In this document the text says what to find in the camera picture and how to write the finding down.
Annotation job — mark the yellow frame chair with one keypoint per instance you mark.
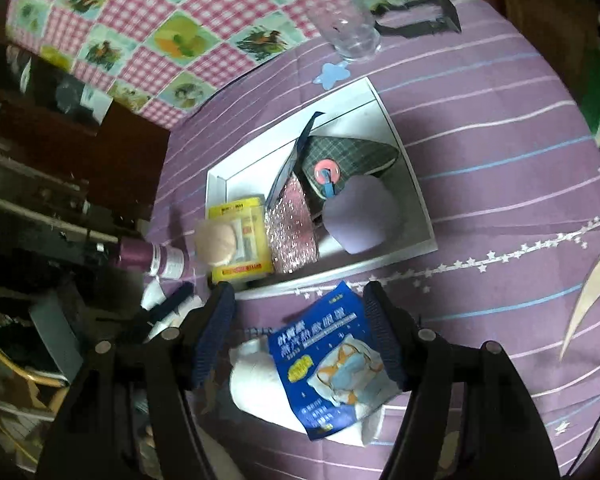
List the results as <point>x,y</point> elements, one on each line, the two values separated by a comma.
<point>25,380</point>

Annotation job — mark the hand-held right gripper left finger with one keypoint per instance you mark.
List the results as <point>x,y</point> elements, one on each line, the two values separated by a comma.
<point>214,332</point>

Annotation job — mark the clear drinking glass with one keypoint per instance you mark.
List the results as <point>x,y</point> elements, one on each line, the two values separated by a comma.
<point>345,22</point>

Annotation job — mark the pink checkered printed cloth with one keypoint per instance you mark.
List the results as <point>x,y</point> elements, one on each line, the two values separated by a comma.
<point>180,25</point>

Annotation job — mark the purple bottle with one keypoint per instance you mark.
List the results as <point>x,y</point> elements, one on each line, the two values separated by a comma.
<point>147,257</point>

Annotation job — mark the dark blue packet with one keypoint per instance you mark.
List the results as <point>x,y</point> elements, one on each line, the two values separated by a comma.
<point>290,160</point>

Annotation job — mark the blue eye mask packet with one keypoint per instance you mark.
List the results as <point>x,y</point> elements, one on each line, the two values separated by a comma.
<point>330,360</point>

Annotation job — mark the white soft cloth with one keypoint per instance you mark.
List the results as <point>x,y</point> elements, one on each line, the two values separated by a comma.
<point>252,382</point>

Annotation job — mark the white shallow box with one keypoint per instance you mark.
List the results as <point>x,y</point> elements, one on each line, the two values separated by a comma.
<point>410,200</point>

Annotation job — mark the lilac soft pad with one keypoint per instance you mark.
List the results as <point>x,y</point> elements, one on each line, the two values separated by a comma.
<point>365,215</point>

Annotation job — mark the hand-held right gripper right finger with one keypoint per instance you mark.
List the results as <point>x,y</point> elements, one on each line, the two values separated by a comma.
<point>380,332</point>

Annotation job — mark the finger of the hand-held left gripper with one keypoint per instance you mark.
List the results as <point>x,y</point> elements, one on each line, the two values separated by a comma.
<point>172,302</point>

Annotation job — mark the dark wooden cabinet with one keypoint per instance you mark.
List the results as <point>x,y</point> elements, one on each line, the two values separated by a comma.
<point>65,130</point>

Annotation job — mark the yellow packet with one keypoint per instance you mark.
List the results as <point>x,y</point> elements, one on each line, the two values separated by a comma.
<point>242,240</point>

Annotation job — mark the pink glitter scrubbing cloth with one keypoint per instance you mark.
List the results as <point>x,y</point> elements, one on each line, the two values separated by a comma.
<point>290,232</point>

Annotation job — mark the powder puff packet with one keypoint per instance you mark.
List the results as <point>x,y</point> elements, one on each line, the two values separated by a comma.
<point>216,242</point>

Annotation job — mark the black folding stand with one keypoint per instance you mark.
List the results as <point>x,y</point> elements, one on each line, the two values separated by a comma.
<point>422,20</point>

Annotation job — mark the purple striped tablecloth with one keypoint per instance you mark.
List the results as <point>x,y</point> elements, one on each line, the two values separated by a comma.
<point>505,200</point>

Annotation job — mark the plaid pouch with red button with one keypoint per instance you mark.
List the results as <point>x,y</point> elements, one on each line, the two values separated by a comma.
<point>350,157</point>

